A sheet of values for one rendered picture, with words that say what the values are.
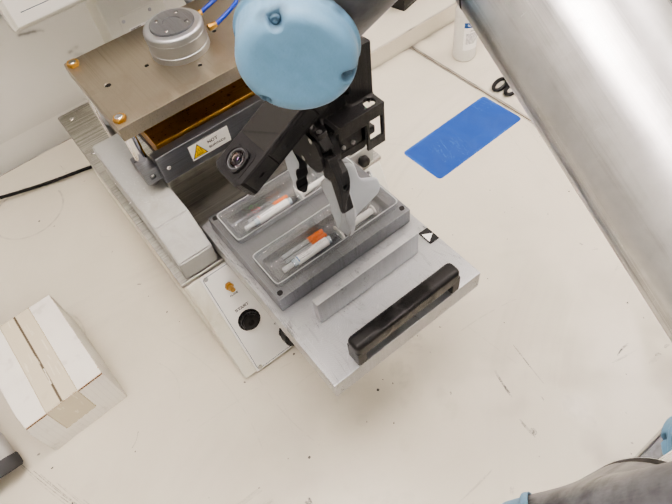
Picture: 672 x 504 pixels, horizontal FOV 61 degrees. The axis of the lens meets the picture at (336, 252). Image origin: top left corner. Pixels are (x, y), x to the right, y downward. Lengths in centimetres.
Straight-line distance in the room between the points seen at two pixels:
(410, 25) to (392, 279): 80
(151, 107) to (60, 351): 39
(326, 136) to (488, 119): 69
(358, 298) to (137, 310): 46
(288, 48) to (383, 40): 99
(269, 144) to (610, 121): 32
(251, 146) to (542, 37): 31
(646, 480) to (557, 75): 21
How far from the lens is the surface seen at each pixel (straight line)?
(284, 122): 52
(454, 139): 115
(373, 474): 82
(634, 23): 28
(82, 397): 89
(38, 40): 130
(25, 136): 138
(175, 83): 77
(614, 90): 27
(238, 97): 80
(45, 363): 92
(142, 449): 91
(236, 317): 83
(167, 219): 76
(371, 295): 67
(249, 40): 34
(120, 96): 78
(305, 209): 72
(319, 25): 33
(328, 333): 65
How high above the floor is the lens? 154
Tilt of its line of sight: 54 degrees down
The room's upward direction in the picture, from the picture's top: 10 degrees counter-clockwise
